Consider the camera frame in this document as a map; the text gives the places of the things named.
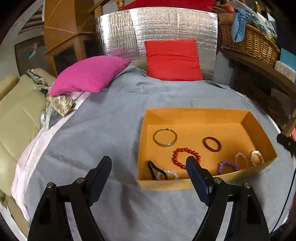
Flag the black cable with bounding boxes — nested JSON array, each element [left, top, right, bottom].
[[270, 171, 296, 234]]

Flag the large red cushion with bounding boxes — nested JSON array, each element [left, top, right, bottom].
[[119, 0, 216, 11]]

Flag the pink pillow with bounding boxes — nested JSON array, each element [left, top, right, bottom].
[[49, 56, 132, 96]]

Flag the pink bead bracelet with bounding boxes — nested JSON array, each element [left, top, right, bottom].
[[235, 152, 248, 168]]

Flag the black hair tie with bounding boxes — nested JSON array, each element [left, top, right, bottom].
[[147, 161, 168, 181]]

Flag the grey blanket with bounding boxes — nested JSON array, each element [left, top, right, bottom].
[[25, 66, 294, 241]]

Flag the clear plastic bag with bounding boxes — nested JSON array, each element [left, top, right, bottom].
[[251, 9, 278, 39]]

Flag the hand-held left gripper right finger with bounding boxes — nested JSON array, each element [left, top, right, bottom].
[[186, 156, 271, 241]]

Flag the dark red bangle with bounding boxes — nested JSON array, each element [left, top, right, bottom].
[[203, 136, 222, 153]]

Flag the blue box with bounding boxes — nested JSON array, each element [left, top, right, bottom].
[[280, 47, 296, 67]]

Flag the patterned cloth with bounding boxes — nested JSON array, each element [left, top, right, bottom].
[[25, 68, 77, 129]]

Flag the red bead bracelet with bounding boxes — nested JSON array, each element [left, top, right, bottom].
[[172, 148, 201, 169]]

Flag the gold bangle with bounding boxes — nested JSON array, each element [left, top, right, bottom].
[[153, 128, 178, 147]]

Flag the blue cloth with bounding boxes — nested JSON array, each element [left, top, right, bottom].
[[232, 9, 252, 42]]

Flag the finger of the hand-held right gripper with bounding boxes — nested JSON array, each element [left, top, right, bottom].
[[277, 133, 296, 156]]

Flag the white patterned box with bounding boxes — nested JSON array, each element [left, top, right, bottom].
[[275, 61, 296, 82]]

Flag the orange cardboard box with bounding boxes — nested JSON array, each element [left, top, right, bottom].
[[137, 108, 278, 191]]

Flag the silver foil panel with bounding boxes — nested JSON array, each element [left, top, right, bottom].
[[96, 7, 219, 81]]

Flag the beige sofa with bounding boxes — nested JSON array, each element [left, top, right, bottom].
[[0, 68, 57, 237]]

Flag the white pearl bracelet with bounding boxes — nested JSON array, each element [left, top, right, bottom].
[[250, 151, 265, 166]]

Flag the wooden shelf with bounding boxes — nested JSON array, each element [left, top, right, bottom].
[[220, 47, 296, 137]]

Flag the purple bead bracelet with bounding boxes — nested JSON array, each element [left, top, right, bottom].
[[217, 161, 238, 175]]

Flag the clear bead bracelet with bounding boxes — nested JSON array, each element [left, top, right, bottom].
[[155, 169, 179, 181]]

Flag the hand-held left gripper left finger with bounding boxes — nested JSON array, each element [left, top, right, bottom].
[[28, 156, 112, 241]]

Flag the wicker basket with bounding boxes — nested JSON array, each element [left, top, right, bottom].
[[218, 22, 281, 67]]

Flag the wooden cabinet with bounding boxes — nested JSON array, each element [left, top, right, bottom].
[[44, 0, 102, 77]]

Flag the pink bed sheet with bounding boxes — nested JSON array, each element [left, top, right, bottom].
[[11, 91, 89, 220]]

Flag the red pillow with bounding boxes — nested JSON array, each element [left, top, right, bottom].
[[144, 39, 203, 81]]

